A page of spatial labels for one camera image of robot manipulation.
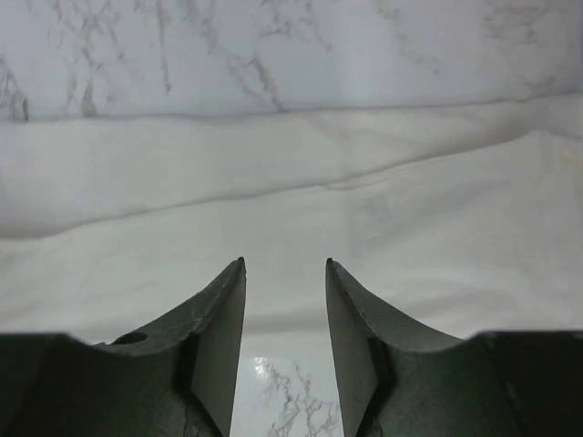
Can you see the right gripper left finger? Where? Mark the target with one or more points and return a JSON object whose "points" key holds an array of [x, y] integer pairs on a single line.
{"points": [[175, 376]]}

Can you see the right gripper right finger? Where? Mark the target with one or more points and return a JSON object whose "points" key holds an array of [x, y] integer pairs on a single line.
{"points": [[399, 377]]}

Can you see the white t shirt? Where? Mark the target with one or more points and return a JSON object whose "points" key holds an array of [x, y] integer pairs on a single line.
{"points": [[465, 217]]}

